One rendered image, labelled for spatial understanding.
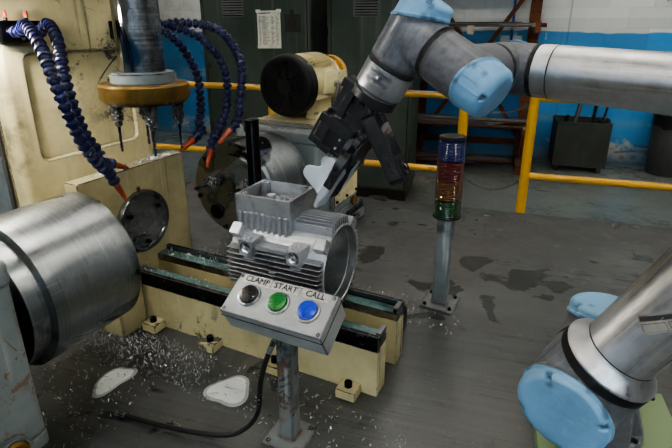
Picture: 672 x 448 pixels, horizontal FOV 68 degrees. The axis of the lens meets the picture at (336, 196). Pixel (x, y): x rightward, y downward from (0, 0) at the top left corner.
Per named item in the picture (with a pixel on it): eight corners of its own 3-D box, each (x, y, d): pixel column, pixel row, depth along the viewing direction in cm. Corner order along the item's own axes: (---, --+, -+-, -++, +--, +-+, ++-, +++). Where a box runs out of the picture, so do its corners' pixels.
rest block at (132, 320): (104, 331, 110) (96, 284, 106) (129, 316, 116) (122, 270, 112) (124, 338, 108) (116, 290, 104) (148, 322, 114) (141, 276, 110)
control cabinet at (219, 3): (212, 183, 473) (192, -46, 407) (236, 170, 517) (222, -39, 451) (313, 194, 444) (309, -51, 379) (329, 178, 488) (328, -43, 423)
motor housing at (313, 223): (228, 308, 97) (221, 218, 91) (278, 267, 114) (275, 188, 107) (319, 333, 89) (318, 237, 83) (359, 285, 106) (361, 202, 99)
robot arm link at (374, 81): (419, 79, 75) (402, 85, 68) (403, 104, 77) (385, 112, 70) (380, 52, 76) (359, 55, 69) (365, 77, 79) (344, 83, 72)
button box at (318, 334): (230, 326, 77) (217, 309, 73) (252, 288, 81) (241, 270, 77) (328, 357, 70) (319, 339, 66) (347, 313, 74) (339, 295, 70)
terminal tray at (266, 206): (236, 228, 96) (233, 193, 94) (265, 211, 105) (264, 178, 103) (290, 239, 91) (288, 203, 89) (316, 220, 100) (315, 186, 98)
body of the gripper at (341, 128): (326, 133, 85) (360, 72, 79) (366, 162, 83) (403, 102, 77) (304, 142, 78) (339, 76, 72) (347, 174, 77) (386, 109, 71)
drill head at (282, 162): (177, 237, 131) (166, 145, 122) (264, 192, 165) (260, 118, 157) (256, 256, 120) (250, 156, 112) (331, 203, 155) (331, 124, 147)
